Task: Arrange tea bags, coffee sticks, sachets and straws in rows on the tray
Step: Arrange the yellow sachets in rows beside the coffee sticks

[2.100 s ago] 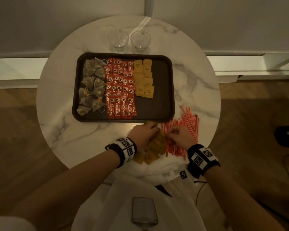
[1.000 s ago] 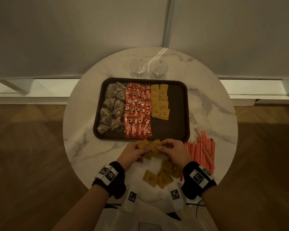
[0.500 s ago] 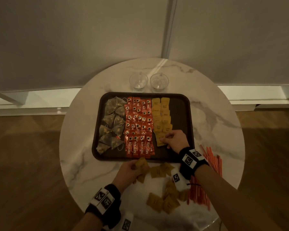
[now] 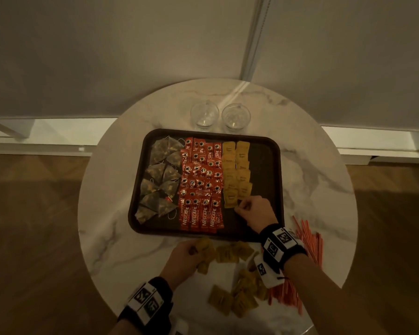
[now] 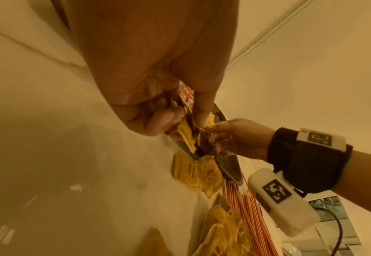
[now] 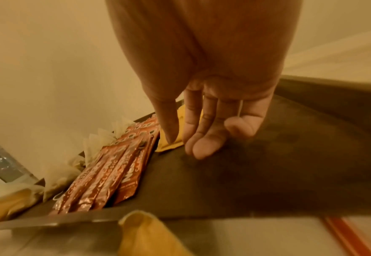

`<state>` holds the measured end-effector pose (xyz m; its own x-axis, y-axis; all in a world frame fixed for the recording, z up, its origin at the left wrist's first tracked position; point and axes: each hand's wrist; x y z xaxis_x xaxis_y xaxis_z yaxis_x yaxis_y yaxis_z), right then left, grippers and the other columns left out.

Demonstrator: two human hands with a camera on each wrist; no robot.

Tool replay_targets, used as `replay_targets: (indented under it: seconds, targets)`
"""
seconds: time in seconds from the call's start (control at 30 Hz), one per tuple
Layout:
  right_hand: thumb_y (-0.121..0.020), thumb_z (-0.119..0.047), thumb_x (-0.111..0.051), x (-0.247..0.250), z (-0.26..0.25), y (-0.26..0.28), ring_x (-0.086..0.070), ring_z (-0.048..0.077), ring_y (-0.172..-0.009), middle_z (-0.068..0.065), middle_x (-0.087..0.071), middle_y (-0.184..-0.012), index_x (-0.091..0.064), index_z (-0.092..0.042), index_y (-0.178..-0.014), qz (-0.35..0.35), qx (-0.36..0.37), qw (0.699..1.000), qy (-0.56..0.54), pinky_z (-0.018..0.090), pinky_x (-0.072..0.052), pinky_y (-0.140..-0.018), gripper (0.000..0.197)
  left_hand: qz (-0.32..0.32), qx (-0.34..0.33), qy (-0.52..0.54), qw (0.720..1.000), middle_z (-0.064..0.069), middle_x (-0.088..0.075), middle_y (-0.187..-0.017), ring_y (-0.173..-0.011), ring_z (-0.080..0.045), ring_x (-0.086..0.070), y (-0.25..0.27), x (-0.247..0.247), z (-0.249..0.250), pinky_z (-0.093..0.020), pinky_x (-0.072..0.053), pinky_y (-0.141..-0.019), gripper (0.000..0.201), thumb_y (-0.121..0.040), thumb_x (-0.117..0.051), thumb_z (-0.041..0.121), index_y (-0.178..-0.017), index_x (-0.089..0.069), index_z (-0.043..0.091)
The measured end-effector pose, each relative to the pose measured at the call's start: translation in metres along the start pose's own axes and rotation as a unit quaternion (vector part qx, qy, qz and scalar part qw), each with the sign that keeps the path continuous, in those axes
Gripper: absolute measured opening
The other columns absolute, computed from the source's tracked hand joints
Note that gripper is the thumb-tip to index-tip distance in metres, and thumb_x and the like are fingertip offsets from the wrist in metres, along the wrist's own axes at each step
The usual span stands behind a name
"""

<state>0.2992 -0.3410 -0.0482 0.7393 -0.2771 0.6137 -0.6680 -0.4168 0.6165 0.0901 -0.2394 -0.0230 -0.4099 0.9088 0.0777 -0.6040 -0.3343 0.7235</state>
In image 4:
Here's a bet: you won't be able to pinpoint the red Nescafe sachets group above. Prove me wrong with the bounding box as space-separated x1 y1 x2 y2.
178 137 225 234

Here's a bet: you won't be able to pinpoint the pile of yellow sachets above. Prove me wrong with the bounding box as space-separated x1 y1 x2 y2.
208 240 270 319

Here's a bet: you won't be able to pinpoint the round white marble table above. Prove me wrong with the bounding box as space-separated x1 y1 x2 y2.
0 116 419 165

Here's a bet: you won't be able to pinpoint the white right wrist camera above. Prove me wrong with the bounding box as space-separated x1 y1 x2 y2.
253 254 285 289

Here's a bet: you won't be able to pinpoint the person's right forearm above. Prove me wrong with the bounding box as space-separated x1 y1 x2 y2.
284 254 388 335

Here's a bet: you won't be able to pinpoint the neat cluster of tea bags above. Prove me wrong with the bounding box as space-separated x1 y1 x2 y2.
135 136 184 224

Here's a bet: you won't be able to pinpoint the black wristband with markers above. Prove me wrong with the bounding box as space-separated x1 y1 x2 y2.
118 277 174 335
259 223 308 273

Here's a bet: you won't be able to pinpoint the neat columns of sugar packets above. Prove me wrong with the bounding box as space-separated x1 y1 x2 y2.
222 141 253 209

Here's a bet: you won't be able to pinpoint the person's left hand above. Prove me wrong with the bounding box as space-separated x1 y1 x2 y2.
159 239 210 292

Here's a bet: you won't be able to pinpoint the dark brown tray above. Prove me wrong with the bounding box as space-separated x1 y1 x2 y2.
128 128 284 241

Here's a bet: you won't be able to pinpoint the person's right hand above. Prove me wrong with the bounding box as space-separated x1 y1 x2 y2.
234 195 278 235

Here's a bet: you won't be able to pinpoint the clear glass cup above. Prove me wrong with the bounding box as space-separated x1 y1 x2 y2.
190 100 220 129
222 102 251 131

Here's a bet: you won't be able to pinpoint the perforated metal wall rail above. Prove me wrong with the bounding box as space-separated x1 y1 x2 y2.
240 0 273 80

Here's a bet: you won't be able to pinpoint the black right wristband with markers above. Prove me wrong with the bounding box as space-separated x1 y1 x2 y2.
259 223 308 273

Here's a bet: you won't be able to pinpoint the pile of orange stick packets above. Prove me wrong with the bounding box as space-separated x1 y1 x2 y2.
268 215 324 315

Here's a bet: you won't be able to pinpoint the black left wristband with markers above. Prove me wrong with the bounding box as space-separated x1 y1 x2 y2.
118 277 174 335

